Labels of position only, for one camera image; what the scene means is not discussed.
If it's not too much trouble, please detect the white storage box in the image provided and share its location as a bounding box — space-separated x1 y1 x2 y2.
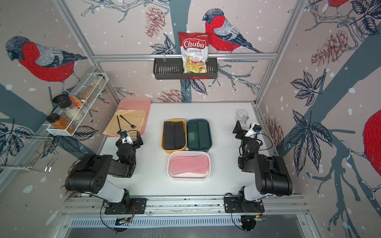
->
167 151 211 180

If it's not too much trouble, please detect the pink pencil case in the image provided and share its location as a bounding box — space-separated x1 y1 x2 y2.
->
169 155 208 174
169 161 209 175

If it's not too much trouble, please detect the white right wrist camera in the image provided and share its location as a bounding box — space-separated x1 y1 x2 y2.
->
245 124 262 138

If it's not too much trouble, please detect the black spoon left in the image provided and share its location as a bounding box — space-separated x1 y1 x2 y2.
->
117 115 122 135

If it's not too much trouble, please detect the yellow storage box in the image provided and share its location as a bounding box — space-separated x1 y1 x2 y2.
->
161 119 187 153

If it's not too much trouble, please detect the orange spice jar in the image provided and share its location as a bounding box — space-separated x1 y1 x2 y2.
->
47 113 76 133

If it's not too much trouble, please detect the black pencil case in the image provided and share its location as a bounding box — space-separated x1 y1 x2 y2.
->
163 121 175 150
173 122 186 149

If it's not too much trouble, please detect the green pencil case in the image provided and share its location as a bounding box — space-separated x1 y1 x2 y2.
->
197 122 210 149
188 123 199 150

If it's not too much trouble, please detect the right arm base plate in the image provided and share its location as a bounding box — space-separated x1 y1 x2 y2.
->
223 194 265 214

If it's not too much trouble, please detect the tan spice jar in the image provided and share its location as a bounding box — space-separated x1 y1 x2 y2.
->
79 74 105 103

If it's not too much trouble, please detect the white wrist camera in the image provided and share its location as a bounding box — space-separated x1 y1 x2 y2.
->
245 124 262 138
120 130 133 145

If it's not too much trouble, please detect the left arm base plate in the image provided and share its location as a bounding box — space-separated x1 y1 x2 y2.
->
104 198 148 215

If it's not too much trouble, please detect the clear measuring cup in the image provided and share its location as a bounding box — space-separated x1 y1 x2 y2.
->
235 109 249 127

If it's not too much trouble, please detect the black wire basket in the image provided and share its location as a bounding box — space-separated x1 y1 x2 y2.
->
153 58 218 80

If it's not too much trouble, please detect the metal wire hook rack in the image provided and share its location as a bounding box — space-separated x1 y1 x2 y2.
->
1 134 60 174

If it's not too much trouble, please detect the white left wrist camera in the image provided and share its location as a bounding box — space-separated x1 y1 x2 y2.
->
120 130 133 145

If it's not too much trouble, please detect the pink tray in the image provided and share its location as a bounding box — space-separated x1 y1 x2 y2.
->
117 99 152 135

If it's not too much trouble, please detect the white wire spice rack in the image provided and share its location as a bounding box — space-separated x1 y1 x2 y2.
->
47 72 109 136

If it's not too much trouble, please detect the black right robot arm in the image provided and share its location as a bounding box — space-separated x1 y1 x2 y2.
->
233 121 293 202

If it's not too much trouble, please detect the Chuba cassava chips bag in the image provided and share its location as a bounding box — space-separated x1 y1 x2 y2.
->
178 32 209 73

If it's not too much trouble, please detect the black lid spice grinder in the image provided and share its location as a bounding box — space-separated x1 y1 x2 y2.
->
53 94 84 122

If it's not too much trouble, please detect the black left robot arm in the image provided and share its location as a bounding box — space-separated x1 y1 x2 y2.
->
64 130 143 210

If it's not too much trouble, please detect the dark teal storage box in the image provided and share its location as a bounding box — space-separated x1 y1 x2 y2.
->
187 119 212 152

